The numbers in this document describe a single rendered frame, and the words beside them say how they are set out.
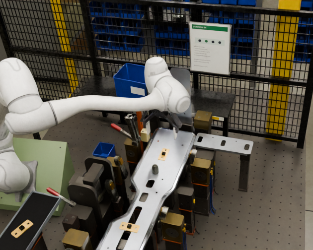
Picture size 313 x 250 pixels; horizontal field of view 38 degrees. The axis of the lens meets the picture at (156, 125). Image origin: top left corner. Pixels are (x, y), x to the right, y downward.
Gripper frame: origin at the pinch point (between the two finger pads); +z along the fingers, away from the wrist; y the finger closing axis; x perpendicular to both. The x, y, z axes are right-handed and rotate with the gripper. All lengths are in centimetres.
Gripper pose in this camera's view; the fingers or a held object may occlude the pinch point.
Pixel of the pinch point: (161, 133)
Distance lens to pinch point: 219.0
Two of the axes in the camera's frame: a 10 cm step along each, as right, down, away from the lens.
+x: 3.3, -6.2, 7.1
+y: 9.4, 1.5, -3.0
